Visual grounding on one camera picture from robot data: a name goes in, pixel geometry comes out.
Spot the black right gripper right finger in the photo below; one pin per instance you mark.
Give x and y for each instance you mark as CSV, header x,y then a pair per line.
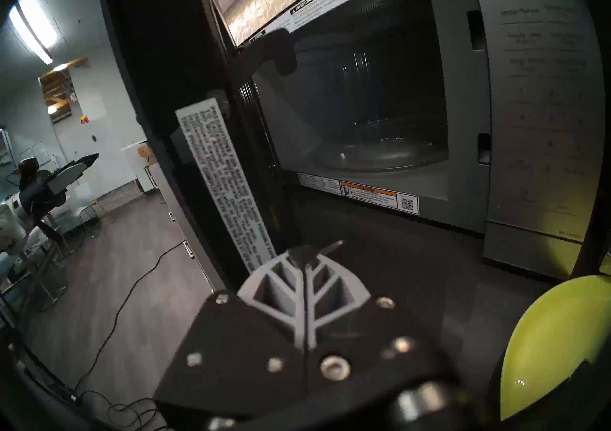
x,y
353,339

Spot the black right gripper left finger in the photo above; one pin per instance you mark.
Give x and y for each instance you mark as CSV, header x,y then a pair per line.
x,y
248,349

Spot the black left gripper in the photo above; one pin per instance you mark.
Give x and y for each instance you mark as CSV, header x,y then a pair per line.
x,y
43,201

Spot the yellow plate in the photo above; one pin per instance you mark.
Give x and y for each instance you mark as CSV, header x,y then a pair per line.
x,y
549,339

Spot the glass microwave turntable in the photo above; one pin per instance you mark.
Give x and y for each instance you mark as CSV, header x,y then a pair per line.
x,y
382,158

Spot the black steel Panasonic microwave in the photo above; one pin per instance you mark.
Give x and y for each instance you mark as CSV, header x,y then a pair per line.
x,y
539,101

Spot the dark lower drawer cabinets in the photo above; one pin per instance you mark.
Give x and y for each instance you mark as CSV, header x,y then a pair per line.
x,y
181,215

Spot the white ceiling light panel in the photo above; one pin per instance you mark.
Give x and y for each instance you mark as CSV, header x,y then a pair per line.
x,y
33,24

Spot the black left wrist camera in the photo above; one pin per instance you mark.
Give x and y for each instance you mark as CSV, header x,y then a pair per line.
x,y
28,172

